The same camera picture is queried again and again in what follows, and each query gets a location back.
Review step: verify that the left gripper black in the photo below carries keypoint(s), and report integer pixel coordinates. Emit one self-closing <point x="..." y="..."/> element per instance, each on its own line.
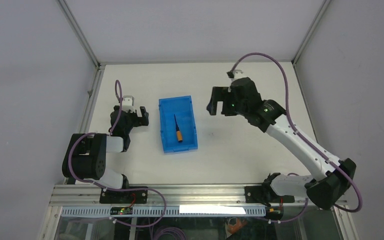
<point x="139" y="121"/>

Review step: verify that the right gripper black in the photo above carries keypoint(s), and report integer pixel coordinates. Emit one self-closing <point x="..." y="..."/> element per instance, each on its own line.
<point x="220" y="93"/>

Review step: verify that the orange black handled screwdriver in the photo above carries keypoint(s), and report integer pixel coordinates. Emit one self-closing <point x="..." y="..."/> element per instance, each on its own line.
<point x="179" y="135"/>

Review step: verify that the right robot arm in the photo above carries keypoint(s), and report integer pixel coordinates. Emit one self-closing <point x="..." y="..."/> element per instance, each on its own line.
<point x="329" y="176"/>

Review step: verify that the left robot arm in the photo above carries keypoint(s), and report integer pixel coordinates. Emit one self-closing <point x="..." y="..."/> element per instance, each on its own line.
<point x="85" y="158"/>

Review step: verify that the blue plastic bin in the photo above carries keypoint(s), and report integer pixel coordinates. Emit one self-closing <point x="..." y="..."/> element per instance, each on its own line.
<point x="182" y="107"/>

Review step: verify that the orange object below table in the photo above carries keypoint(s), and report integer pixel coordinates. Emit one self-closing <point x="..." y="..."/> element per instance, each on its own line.
<point x="234" y="224"/>

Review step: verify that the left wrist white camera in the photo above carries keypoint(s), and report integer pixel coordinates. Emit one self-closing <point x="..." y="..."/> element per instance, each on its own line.
<point x="127" y="104"/>

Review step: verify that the aluminium frame post left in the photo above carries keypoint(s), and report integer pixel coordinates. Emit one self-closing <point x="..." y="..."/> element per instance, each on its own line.
<point x="67" y="12"/>

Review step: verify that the aluminium frame post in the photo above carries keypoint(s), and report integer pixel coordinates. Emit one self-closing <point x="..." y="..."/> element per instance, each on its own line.
<point x="313" y="26"/>
<point x="67" y="12"/>

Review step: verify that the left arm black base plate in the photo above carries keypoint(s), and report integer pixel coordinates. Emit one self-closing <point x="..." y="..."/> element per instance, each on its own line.
<point x="137" y="195"/>

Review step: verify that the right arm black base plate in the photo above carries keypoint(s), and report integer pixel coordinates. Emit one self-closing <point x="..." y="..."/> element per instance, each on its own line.
<point x="258" y="197"/>

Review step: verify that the aluminium frame rail front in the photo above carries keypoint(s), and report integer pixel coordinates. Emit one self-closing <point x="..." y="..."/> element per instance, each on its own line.
<point x="80" y="195"/>

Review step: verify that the white slotted cable duct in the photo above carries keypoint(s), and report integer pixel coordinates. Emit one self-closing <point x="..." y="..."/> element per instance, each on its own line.
<point x="168" y="211"/>

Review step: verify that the aluminium frame post right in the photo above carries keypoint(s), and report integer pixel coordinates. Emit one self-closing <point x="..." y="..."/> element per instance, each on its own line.
<point x="313" y="26"/>

